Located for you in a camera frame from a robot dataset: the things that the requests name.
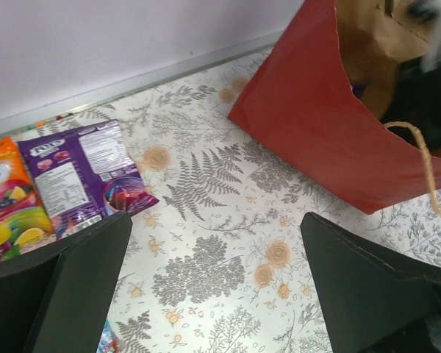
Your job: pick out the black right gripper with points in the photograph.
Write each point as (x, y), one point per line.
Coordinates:
(417, 101)

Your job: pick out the teal mint candy bag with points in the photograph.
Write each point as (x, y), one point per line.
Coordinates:
(107, 342)

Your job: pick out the red paper bag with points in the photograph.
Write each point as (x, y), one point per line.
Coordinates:
(318, 99)

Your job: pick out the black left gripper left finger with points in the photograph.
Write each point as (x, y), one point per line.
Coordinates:
(56, 298)

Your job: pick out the orange lemon candy bag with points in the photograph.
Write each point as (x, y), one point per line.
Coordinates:
(24, 223)

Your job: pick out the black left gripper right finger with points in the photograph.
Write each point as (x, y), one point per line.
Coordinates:
(373, 299)

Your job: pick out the floral table mat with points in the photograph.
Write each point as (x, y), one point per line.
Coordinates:
(218, 265)

